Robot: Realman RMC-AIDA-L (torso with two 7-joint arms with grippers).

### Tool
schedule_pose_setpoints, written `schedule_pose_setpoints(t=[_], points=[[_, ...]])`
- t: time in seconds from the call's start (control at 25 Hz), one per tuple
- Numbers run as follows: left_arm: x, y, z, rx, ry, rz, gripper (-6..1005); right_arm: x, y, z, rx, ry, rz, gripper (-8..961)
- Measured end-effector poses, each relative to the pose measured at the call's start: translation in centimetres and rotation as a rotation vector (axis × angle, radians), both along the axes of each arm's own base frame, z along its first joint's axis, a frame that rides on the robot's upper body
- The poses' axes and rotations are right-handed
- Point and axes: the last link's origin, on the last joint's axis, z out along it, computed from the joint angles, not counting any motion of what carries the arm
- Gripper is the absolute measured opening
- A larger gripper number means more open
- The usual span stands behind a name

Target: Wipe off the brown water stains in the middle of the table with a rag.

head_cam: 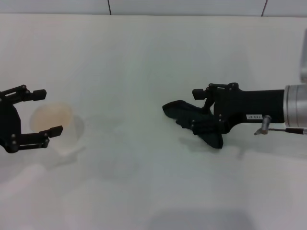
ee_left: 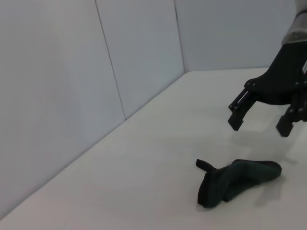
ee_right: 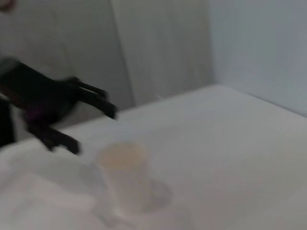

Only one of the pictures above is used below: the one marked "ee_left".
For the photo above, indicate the dark blue rag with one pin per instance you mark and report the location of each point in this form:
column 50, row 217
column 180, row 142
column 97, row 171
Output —
column 239, row 179

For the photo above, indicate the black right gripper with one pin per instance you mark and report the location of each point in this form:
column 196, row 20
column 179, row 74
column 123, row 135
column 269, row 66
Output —
column 283, row 72

